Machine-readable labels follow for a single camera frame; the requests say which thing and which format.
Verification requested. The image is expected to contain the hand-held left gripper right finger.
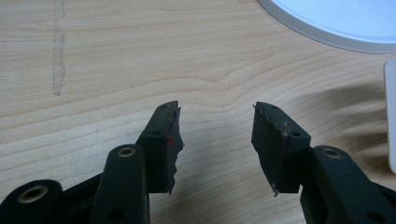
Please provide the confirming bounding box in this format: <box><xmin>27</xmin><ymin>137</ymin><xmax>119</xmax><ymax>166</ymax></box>
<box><xmin>250</xmin><ymin>101</ymin><xmax>312</xmax><ymax>198</ymax></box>

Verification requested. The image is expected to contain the white flat object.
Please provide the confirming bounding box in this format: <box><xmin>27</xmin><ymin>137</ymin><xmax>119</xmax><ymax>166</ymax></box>
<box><xmin>382</xmin><ymin>59</ymin><xmax>396</xmax><ymax>175</ymax></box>

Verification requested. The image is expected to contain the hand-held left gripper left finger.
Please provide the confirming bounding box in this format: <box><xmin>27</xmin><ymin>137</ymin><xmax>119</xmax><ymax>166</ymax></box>
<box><xmin>135</xmin><ymin>100</ymin><xmax>185</xmax><ymax>195</ymax></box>

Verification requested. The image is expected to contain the clear tape strip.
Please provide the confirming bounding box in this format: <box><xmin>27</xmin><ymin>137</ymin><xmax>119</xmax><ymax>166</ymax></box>
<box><xmin>51</xmin><ymin>0</ymin><xmax>67</xmax><ymax>97</ymax></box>

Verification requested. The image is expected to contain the white round plate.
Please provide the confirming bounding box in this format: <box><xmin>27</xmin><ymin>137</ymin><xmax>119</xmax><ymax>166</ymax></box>
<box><xmin>257</xmin><ymin>0</ymin><xmax>396</xmax><ymax>54</ymax></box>

